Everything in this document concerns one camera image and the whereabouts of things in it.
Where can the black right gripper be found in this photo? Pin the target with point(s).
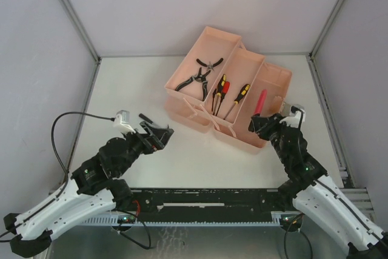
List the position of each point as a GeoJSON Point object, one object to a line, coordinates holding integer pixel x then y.
{"type": "Point", "coordinates": [270, 126]}

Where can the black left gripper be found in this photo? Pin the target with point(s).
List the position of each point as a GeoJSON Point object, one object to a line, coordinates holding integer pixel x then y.
{"type": "Point", "coordinates": [148, 139]}

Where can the red utility knife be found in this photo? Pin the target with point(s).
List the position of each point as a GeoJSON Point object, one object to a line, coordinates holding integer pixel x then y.
{"type": "Point", "coordinates": [261, 101]}

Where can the yellow black screwdriver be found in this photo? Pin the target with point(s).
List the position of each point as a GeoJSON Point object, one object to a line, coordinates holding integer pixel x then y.
{"type": "Point", "coordinates": [242, 93]}
{"type": "Point", "coordinates": [218, 89]}

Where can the red black screwdriver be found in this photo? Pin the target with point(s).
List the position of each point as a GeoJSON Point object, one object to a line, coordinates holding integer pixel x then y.
{"type": "Point", "coordinates": [222, 95]}

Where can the pink translucent tool box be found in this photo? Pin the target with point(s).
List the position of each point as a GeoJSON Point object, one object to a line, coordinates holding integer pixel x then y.
{"type": "Point", "coordinates": [254, 89]}

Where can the black handled pliers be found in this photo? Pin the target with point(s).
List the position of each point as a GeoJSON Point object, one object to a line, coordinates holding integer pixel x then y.
{"type": "Point", "coordinates": [210, 65]}

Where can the black claw hammer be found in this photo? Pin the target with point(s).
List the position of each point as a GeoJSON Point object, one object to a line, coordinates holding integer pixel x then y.
{"type": "Point", "coordinates": [154, 124]}

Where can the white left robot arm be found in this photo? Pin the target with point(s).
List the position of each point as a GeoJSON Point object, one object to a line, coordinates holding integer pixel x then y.
{"type": "Point", "coordinates": [93, 188]}

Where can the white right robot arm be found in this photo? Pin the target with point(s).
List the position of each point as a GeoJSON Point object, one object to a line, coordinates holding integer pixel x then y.
{"type": "Point", "coordinates": [313, 192]}

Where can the pink middle cantilever tray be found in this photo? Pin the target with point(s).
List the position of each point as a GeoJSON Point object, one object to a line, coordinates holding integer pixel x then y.
{"type": "Point", "coordinates": [240, 69]}

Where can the pink cantilever tray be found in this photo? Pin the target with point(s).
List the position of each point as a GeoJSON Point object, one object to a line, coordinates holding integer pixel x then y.
{"type": "Point", "coordinates": [192, 81]}
{"type": "Point", "coordinates": [240, 69]}

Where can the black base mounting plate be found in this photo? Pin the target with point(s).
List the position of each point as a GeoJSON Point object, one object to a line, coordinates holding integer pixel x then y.
{"type": "Point", "coordinates": [206, 203]}

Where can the pink upper cantilever tray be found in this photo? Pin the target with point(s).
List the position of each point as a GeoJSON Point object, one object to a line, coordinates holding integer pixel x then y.
{"type": "Point", "coordinates": [192, 81]}

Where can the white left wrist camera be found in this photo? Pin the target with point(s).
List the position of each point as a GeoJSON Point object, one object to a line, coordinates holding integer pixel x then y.
{"type": "Point", "coordinates": [121, 122]}

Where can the right aluminium corner post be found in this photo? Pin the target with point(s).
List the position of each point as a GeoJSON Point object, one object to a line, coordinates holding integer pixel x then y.
{"type": "Point", "coordinates": [326, 28]}

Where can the aluminium corner post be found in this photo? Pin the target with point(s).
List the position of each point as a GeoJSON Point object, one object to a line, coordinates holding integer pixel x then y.
{"type": "Point", "coordinates": [80, 29]}
{"type": "Point", "coordinates": [326, 28]}

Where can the grey slotted cable duct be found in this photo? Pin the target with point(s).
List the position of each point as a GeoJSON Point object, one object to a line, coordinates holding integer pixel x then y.
{"type": "Point", "coordinates": [125, 220]}

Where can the aluminium frame rail front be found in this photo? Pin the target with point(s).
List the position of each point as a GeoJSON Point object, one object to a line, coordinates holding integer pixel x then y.
{"type": "Point", "coordinates": [360, 198]}

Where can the left aluminium corner post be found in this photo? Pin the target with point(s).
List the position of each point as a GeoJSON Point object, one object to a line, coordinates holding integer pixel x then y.
{"type": "Point", "coordinates": [80, 29]}

